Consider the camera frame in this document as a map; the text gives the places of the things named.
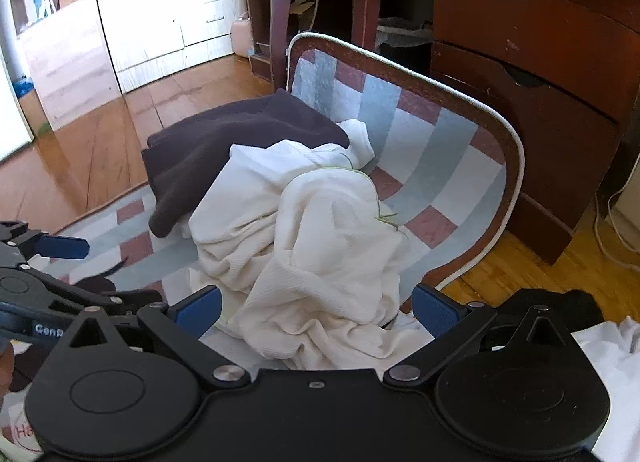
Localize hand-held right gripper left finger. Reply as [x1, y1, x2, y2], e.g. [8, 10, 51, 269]
[65, 286, 252, 391]

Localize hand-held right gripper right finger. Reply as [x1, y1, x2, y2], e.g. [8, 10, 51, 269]
[384, 283, 571, 386]

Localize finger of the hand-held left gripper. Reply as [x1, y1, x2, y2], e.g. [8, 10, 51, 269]
[0, 222, 90, 268]
[35, 275, 165, 316]

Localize white pajama shirt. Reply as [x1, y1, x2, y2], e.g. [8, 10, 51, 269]
[189, 118, 436, 373]

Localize black cloth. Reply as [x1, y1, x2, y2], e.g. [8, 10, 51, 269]
[500, 289, 606, 328]

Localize checkered mat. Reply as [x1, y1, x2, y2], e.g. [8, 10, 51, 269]
[0, 33, 525, 462]

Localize dark brown garment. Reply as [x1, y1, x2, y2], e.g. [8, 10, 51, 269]
[141, 89, 351, 239]

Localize beige shelf unit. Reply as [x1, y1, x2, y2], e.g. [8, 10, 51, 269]
[7, 0, 122, 133]

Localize white cloth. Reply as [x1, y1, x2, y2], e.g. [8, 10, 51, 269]
[570, 318, 640, 462]

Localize grey pole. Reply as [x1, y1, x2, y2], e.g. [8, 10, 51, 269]
[0, 0, 26, 83]

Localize pink plastic container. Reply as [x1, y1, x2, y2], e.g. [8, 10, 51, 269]
[230, 12, 254, 59]

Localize brown wooden dresser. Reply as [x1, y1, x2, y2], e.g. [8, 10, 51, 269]
[429, 0, 640, 265]

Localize wooden chair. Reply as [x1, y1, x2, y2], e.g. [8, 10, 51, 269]
[262, 0, 381, 93]

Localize dark wooden shelf unit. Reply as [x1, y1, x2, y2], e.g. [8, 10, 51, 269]
[239, 0, 436, 80]

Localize white cable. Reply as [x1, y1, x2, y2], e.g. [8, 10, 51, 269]
[592, 177, 640, 263]

